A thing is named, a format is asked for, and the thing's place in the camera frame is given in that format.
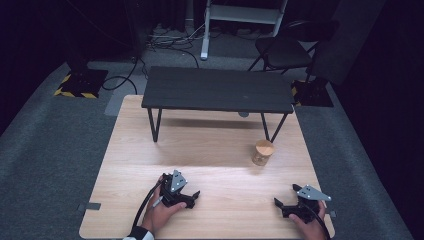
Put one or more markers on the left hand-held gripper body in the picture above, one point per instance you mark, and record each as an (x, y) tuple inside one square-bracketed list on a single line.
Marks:
[(176, 195)]

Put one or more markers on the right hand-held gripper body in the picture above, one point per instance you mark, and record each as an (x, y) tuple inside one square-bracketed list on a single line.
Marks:
[(308, 208)]

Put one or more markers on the person's right hand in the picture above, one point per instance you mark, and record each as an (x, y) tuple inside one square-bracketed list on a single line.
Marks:
[(315, 230)]

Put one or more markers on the person's left hand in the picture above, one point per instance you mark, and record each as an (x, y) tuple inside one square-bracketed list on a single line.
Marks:
[(159, 215)]

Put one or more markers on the grey table edge clamp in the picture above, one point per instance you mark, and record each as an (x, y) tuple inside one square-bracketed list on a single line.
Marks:
[(331, 213), (90, 206)]

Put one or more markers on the black and white sleeve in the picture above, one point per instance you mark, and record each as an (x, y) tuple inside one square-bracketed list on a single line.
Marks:
[(140, 234)]

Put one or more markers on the black stand base striped tape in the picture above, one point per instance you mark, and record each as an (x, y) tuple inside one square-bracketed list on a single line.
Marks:
[(313, 95), (83, 83)]

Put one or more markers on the black low shelf with legs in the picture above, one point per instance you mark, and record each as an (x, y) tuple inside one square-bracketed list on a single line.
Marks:
[(216, 88)]

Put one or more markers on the black folding chair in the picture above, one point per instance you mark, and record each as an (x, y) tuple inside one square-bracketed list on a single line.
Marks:
[(286, 51)]

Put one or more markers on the grey padded panel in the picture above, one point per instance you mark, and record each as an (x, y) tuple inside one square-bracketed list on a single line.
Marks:
[(346, 40)]

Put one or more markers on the white metal desk frame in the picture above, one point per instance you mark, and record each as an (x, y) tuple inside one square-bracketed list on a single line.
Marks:
[(243, 15)]

